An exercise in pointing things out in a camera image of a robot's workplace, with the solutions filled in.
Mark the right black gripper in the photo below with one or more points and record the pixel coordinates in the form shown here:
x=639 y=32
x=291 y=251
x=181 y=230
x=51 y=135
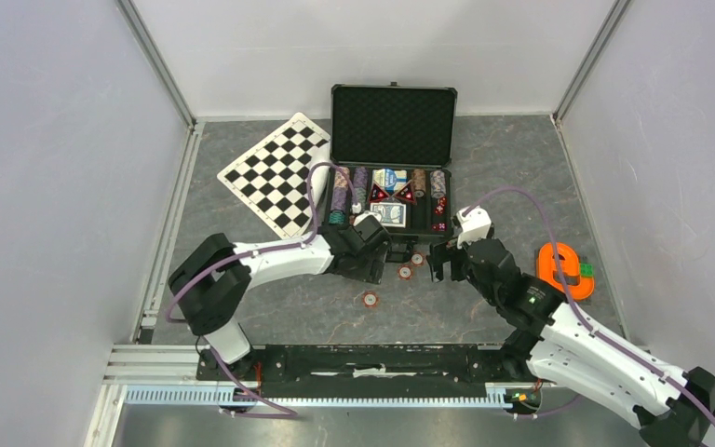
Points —
x=441 y=252

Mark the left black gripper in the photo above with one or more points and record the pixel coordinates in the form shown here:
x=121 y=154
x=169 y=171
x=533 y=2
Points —
x=372 y=269

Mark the blue backed card deck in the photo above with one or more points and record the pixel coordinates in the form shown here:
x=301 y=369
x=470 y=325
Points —
x=391 y=214

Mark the red five poker chip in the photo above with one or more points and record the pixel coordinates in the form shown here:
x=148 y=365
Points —
x=417 y=259
x=370 y=299
x=405 y=272

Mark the all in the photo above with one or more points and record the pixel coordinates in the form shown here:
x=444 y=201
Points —
x=377 y=193
x=406 y=194

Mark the blue boxed card deck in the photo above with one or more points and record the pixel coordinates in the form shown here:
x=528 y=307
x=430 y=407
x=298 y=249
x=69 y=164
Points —
x=391 y=180

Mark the brown poker chip stack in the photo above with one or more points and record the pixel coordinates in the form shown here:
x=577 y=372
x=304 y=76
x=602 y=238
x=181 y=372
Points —
x=418 y=182

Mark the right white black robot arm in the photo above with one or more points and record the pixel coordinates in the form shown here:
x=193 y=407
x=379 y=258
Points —
x=556 y=343

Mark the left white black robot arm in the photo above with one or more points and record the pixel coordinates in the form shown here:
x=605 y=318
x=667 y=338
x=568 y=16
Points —
x=211 y=283

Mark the black poker set case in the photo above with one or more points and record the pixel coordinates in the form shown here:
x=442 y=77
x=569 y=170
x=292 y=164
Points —
x=397 y=127

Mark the teal poker chip stack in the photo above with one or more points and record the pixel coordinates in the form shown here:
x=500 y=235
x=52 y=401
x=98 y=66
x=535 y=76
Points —
x=337 y=217

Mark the red dice group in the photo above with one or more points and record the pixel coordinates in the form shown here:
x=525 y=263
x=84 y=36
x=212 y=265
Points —
x=440 y=219

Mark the green white chip stack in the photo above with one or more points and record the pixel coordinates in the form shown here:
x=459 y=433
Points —
x=360 y=196

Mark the purple poker chip stack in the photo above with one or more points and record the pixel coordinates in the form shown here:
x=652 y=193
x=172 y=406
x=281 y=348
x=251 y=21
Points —
x=343 y=199

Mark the pink grey chip stack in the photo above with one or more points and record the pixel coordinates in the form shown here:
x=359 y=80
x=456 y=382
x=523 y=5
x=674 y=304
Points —
x=438 y=186

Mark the orange poker chip stack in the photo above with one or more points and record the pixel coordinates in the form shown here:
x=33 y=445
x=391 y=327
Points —
x=341 y=178

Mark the black white checkerboard mat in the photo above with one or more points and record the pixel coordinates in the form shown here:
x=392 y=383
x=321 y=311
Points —
x=270 y=177

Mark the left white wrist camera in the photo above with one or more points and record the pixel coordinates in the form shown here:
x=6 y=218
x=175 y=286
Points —
x=359 y=214

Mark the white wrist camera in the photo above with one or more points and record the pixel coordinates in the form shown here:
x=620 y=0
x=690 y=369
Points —
x=471 y=226
x=359 y=214

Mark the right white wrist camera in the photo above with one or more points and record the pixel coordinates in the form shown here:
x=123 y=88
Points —
x=471 y=226

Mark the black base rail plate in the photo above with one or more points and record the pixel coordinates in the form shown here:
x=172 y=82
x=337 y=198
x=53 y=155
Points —
x=379 y=371

